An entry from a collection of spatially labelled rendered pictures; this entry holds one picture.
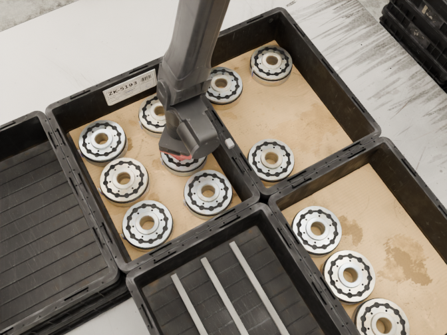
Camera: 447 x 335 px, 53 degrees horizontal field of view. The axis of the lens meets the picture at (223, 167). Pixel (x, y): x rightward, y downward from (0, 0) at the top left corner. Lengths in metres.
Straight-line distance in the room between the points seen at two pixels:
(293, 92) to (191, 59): 0.51
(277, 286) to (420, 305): 0.29
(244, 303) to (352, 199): 0.33
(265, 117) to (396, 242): 0.40
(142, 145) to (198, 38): 0.47
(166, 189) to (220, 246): 0.17
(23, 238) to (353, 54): 1.00
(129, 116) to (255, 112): 0.30
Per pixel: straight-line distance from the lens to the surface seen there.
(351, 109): 1.03
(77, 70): 1.35
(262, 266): 0.94
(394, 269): 1.01
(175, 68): 0.69
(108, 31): 1.42
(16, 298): 1.00
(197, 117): 0.77
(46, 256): 1.00
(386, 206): 1.04
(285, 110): 1.09
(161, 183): 1.00
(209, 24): 0.60
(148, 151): 1.03
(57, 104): 1.02
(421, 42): 1.95
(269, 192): 0.88
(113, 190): 0.97
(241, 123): 1.06
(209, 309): 0.92
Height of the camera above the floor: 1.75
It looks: 66 degrees down
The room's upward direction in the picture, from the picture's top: 4 degrees clockwise
